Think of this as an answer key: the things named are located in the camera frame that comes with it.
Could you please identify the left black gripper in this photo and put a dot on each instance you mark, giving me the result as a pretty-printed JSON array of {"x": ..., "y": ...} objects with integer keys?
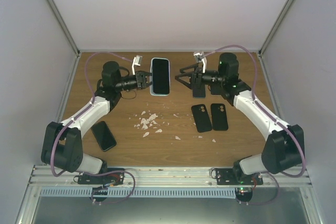
[{"x": 141, "y": 81}]

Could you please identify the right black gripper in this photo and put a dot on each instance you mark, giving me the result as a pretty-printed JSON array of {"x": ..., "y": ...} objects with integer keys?
[{"x": 195, "y": 78}]

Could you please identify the black phone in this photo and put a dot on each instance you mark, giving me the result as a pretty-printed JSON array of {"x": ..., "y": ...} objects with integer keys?
[
  {"x": 199, "y": 93},
  {"x": 103, "y": 136}
]

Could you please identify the black phone case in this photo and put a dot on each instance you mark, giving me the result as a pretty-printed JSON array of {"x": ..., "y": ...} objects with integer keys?
[
  {"x": 201, "y": 118},
  {"x": 219, "y": 117}
]

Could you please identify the black smartphone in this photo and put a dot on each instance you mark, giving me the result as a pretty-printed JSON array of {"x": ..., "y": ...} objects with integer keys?
[{"x": 216, "y": 90}]

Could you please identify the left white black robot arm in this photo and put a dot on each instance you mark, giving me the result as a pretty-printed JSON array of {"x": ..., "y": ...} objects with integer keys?
[{"x": 62, "y": 146}]

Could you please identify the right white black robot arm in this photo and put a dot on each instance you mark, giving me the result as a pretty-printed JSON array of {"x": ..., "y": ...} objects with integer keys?
[{"x": 284, "y": 147}]

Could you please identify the white debris pile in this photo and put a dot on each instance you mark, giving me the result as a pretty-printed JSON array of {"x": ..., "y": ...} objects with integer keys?
[{"x": 168, "y": 120}]

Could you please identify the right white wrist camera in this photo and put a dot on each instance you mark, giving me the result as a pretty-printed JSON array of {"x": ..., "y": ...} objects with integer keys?
[{"x": 200, "y": 58}]

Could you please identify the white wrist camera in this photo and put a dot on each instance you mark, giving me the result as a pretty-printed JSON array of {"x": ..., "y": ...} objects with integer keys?
[
  {"x": 137, "y": 60},
  {"x": 200, "y": 58}
]

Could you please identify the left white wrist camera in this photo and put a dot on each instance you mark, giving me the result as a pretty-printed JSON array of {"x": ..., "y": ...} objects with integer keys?
[{"x": 137, "y": 60}]

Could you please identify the aluminium front rail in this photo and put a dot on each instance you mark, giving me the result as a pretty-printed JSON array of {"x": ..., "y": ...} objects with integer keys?
[{"x": 150, "y": 176}]

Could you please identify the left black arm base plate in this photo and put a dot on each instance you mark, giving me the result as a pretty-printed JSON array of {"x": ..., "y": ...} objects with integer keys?
[{"x": 116, "y": 178}]

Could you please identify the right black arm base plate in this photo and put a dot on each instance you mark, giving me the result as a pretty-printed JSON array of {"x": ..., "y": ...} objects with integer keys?
[{"x": 232, "y": 176}]

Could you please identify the left aluminium frame post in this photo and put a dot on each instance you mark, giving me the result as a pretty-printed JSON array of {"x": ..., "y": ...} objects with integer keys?
[{"x": 56, "y": 13}]

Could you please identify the aluminium frame post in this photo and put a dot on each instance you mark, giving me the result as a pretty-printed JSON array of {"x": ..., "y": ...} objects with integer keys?
[
  {"x": 56, "y": 13},
  {"x": 280, "y": 18}
]

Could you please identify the right aluminium frame post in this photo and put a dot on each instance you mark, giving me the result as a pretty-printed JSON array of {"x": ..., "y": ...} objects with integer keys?
[{"x": 280, "y": 18}]

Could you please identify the slotted grey cable duct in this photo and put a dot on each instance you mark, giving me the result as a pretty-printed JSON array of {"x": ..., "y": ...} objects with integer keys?
[{"x": 141, "y": 192}]

